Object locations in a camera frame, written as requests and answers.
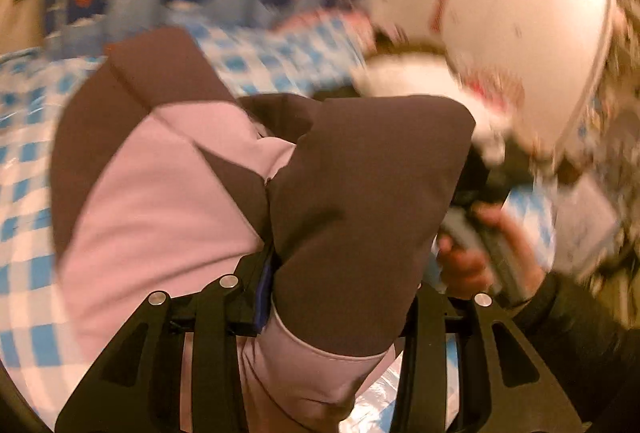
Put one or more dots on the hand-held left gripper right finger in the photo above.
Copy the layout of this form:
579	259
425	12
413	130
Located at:
480	348

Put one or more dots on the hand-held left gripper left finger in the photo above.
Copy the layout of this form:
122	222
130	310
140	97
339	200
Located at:
263	295

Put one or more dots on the pink and brown jacket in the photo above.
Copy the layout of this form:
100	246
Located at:
350	188

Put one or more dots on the person's right forearm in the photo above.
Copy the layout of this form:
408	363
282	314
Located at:
590	348

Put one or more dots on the person's right hand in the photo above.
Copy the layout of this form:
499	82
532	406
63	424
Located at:
465	270

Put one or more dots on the white quilted cloth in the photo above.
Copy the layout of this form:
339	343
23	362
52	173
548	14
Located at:
400	78

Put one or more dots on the olive fuzzy cloth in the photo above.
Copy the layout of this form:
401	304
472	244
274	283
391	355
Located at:
410	49

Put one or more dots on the blue checked plastic-covered blanket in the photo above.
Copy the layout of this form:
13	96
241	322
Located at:
30	163

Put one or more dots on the pink ruffled cloth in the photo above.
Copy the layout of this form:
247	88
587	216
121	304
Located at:
325	19

